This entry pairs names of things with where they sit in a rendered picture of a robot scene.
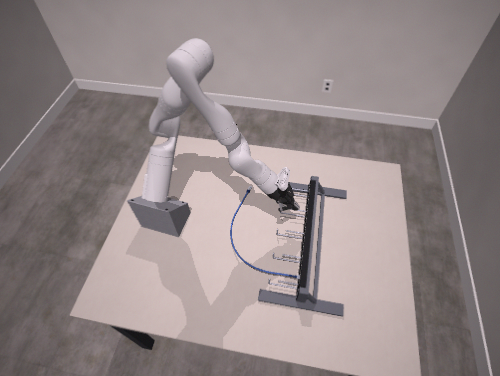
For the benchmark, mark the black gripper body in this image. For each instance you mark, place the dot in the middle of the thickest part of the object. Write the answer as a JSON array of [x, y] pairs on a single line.
[[278, 196]]

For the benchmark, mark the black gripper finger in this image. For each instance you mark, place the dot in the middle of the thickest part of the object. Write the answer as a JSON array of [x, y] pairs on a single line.
[[289, 205], [291, 194]]

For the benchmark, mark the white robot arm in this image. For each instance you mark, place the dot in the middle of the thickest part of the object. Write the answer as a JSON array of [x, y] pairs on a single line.
[[187, 66]]

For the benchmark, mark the dark grey rack frame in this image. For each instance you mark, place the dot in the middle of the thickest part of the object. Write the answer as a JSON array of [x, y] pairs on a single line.
[[299, 300]]

